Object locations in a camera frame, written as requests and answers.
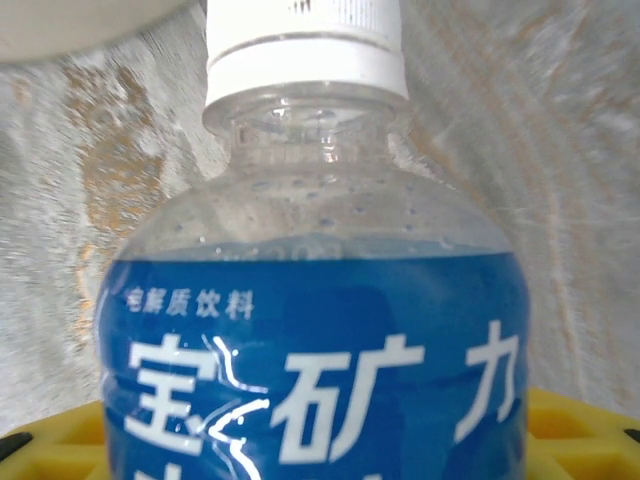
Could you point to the white plastic bin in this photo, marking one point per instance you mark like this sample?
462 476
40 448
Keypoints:
75 25

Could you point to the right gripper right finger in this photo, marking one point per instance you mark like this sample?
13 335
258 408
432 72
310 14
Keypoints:
580 440

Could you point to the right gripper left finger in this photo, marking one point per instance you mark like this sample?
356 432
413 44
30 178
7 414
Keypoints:
55 445

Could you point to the blue label plastic bottle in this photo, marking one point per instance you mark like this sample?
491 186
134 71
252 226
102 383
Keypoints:
310 310

